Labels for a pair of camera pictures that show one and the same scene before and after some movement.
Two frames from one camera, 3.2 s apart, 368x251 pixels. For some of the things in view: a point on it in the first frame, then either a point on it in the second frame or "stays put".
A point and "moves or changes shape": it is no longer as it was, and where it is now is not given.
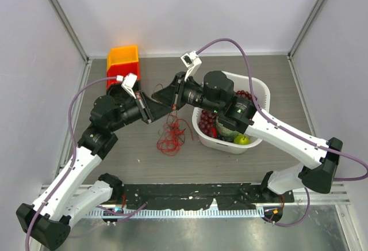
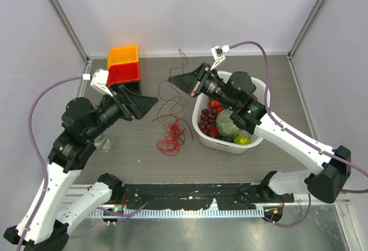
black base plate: (200, 196) stays put
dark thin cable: (168, 116) moves or changes shape
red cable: (173, 138) stays put
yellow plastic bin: (120, 55) stays put
